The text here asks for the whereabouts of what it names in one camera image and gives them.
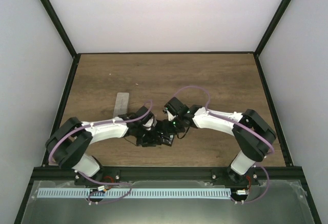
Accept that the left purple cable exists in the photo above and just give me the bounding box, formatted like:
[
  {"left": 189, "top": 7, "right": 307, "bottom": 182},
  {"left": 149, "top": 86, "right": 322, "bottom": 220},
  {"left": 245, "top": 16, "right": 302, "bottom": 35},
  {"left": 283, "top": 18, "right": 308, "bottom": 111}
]
[{"left": 48, "top": 98, "right": 154, "bottom": 206}]

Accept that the black geometric glasses case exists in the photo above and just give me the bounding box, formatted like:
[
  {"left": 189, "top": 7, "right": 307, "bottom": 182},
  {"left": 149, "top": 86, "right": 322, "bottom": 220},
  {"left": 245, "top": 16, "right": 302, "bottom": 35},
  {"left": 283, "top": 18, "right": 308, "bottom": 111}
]
[{"left": 154, "top": 122, "right": 175, "bottom": 147}]

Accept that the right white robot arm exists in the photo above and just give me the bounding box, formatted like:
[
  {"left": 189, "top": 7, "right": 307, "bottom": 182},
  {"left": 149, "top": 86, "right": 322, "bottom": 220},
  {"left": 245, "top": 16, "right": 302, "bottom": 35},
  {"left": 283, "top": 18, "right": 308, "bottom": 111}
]
[{"left": 163, "top": 97, "right": 276, "bottom": 185}]

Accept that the black aluminium frame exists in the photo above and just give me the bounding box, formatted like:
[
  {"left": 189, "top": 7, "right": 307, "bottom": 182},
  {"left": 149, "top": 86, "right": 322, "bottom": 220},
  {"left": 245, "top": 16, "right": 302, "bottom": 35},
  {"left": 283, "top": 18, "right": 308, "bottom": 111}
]
[{"left": 14, "top": 0, "right": 321, "bottom": 224}]

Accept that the purple cable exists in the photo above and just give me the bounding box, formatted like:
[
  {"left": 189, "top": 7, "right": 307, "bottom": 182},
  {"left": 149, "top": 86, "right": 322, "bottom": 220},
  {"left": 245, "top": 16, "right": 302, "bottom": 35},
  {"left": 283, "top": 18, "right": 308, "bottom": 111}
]
[
  {"left": 173, "top": 85, "right": 275, "bottom": 204},
  {"left": 48, "top": 98, "right": 154, "bottom": 206}
]

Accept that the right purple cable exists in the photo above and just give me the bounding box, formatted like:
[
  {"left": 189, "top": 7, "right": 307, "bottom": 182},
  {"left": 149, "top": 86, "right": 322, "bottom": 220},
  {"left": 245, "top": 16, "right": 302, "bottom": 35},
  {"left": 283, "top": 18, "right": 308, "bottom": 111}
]
[{"left": 173, "top": 85, "right": 275, "bottom": 204}]

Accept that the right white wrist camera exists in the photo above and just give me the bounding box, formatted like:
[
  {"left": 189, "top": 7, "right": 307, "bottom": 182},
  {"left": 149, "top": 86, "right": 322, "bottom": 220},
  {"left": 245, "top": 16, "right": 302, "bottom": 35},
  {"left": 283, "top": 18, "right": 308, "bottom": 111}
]
[{"left": 166, "top": 110, "right": 176, "bottom": 121}]

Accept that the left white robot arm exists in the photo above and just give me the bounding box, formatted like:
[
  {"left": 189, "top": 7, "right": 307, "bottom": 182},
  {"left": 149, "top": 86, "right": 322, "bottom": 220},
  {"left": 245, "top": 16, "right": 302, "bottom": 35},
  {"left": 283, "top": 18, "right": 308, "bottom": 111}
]
[{"left": 46, "top": 106, "right": 163, "bottom": 185}]

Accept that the grey metal front plate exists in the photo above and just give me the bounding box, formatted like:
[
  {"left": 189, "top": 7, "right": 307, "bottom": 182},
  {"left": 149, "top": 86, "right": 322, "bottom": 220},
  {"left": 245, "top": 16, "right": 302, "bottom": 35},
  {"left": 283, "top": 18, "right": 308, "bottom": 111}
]
[{"left": 23, "top": 180, "right": 314, "bottom": 223}]

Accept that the white slotted cable duct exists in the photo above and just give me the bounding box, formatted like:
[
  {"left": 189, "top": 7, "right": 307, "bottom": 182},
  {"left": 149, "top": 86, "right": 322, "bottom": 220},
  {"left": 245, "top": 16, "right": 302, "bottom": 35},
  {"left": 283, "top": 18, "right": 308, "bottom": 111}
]
[{"left": 36, "top": 188, "right": 231, "bottom": 200}]

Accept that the grey glasses case green lining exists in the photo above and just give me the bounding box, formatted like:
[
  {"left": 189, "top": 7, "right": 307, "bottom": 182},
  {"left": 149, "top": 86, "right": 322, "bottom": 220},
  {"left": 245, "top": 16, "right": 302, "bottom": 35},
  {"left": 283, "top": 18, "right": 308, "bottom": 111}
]
[{"left": 113, "top": 92, "right": 130, "bottom": 117}]

